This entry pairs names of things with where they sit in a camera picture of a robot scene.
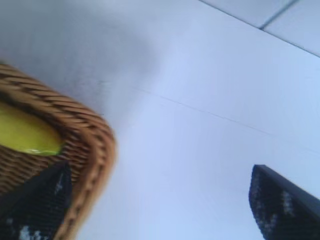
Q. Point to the yellow banana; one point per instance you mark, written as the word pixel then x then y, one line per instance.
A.
pixel 22 132

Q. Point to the brown woven wicker basket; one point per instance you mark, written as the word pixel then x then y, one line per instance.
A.
pixel 82 130

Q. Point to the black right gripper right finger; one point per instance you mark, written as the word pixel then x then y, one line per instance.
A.
pixel 285 210

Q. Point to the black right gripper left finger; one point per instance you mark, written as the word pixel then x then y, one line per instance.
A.
pixel 37 205

